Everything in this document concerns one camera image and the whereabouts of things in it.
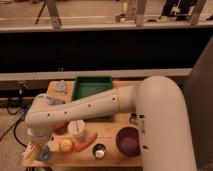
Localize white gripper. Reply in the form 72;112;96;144
28;134;50;149

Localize peeled yellow banana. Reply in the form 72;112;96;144
26;143;43;159

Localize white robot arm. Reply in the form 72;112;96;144
25;76;197;171

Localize blue plastic cup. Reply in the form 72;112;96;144
37;150;51;162

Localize white cup with stick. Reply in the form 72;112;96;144
68;120;85;138

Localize small metal cup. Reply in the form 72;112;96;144
92;143;106;159

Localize red bowl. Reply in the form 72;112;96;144
52;123;66;131

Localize yellow apple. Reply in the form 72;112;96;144
59;138;74;153

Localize blue power box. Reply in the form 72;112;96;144
23;103;32;120

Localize blue sponge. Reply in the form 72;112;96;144
47;96;65;105

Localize orange carrot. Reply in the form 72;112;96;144
75;133;98;152

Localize light blue crumpled cloth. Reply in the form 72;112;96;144
55;80;67;95

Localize green plastic tray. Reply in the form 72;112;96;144
72;76;113;101

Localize wooden folding table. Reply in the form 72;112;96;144
21;80;152;168

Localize purple bowl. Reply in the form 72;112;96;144
116;127;141;157

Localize black cable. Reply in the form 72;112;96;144
0;96;28;148

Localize black handled brush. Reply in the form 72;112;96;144
129;113;138;125

